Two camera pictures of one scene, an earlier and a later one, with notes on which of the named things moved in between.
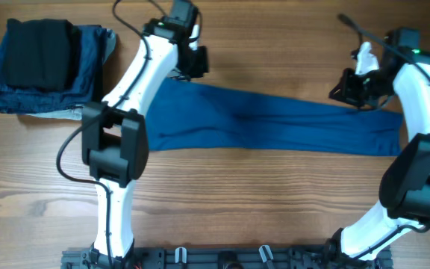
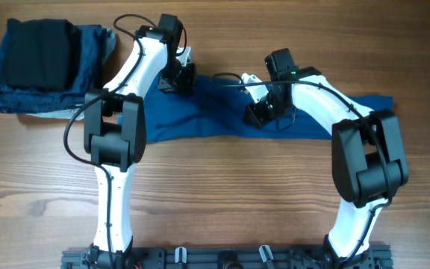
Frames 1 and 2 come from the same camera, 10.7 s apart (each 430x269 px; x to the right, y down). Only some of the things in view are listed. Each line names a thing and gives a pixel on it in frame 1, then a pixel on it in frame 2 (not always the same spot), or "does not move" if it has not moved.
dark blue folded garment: (86, 88) does not move
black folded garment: (41, 54) does not move
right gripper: (346, 93) to (258, 119)
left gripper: (201, 54) to (183, 88)
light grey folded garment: (109, 39) does not move
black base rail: (225, 258) does not move
